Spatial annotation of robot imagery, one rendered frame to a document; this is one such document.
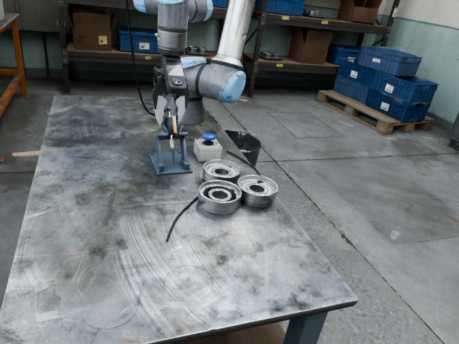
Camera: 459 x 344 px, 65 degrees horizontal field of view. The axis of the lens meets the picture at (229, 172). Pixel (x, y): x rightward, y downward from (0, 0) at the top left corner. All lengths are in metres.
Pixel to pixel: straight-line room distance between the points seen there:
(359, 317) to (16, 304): 1.51
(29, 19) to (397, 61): 3.96
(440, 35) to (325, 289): 4.87
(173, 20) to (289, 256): 0.62
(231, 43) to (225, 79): 0.12
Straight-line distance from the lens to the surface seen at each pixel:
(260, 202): 0.90
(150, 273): 0.71
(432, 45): 5.47
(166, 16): 0.97
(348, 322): 1.85
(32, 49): 4.89
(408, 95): 4.41
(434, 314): 2.12
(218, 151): 1.10
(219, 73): 1.27
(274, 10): 4.74
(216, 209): 0.85
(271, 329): 0.98
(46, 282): 0.72
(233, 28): 1.31
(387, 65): 4.62
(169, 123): 1.02
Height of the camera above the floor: 1.29
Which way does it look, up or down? 28 degrees down
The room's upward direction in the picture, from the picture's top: 8 degrees clockwise
